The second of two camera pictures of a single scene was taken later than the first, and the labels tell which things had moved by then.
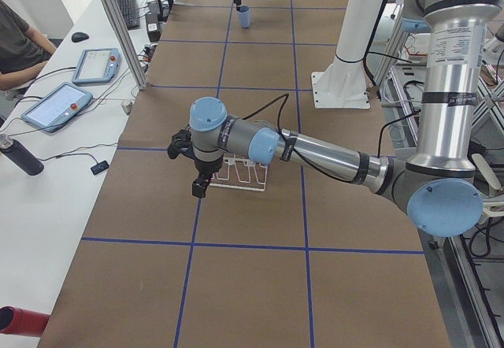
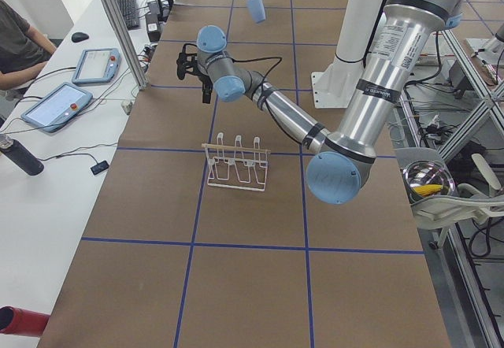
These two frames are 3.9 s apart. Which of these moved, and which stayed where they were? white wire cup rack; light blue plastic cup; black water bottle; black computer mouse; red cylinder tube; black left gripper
Moved: light blue plastic cup; black left gripper
Stayed: red cylinder tube; white wire cup rack; black water bottle; black computer mouse
